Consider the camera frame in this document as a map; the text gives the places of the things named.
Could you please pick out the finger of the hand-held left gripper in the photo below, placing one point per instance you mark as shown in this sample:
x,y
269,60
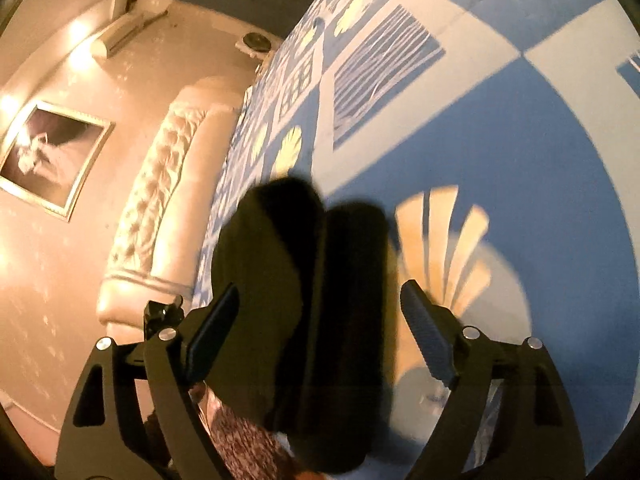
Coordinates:
x,y
161,312

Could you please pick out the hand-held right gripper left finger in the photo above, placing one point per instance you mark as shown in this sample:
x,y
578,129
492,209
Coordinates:
x,y
210,335

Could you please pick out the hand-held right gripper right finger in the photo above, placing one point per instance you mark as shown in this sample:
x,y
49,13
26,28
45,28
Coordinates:
x,y
430,335

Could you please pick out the black pants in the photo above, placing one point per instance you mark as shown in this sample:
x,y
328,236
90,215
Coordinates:
x,y
300,285

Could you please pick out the person's patterned pajama clothing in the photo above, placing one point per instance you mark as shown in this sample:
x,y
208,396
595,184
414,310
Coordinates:
x,y
240,440

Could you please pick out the cream tufted headboard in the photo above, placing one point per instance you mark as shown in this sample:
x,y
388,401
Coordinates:
x,y
165,185

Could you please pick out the blue patterned bed blanket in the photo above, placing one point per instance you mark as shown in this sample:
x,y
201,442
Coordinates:
x,y
500,135

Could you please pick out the framed wall picture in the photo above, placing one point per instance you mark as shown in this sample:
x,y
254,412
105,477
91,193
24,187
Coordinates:
x,y
50,155

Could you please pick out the white wall air conditioner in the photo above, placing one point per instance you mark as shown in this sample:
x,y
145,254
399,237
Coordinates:
x,y
125,35

